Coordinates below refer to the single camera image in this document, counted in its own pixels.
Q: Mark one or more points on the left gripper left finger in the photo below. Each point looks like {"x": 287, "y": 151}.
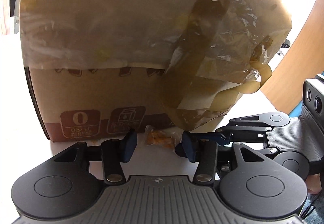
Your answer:
{"x": 114, "y": 152}

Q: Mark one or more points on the small clear orange candy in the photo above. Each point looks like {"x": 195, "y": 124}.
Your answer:
{"x": 155, "y": 137}

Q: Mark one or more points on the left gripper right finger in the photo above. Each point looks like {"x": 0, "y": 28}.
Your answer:
{"x": 202, "y": 149}

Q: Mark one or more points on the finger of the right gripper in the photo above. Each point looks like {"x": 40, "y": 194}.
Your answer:
{"x": 257, "y": 122}
{"x": 291, "y": 158}

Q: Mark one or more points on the brown taped cardboard box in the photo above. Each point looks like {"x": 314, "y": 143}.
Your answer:
{"x": 98, "y": 68}

